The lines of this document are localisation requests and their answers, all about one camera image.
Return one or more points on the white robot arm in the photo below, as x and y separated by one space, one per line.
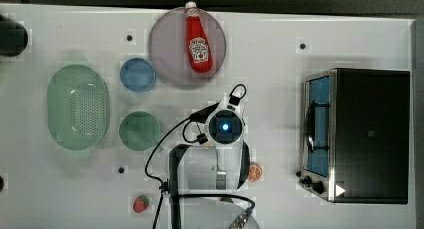
214 165

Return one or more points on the green mug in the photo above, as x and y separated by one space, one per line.
139 131

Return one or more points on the red ketchup bottle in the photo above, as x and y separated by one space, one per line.
197 44

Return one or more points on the orange slice toy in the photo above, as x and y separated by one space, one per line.
255 172

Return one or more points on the purple plate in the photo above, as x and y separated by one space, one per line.
168 53

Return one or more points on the blue bowl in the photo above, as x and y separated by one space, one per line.
137 75

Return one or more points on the red toy strawberry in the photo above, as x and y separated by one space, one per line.
226 199
140 204

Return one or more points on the green perforated colander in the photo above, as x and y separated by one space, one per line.
78 107

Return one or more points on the black toaster oven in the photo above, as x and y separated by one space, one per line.
355 136

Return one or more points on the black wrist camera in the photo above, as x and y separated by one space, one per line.
202 115

